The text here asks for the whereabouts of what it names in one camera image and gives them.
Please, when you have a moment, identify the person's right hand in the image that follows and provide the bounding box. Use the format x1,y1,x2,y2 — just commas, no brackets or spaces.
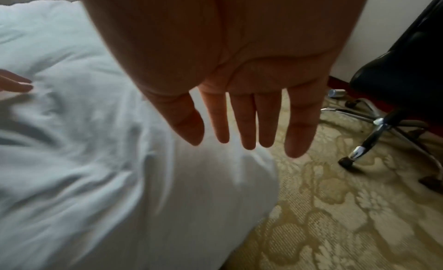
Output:
75,0,370,159

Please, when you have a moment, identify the person's left hand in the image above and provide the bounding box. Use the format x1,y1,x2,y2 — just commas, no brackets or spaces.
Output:
0,68,35,94

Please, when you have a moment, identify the white duvet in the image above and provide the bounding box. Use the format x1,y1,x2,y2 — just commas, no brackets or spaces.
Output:
0,0,281,270

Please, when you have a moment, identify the black office chair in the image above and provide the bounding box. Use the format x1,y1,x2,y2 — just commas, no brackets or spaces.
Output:
320,0,443,186

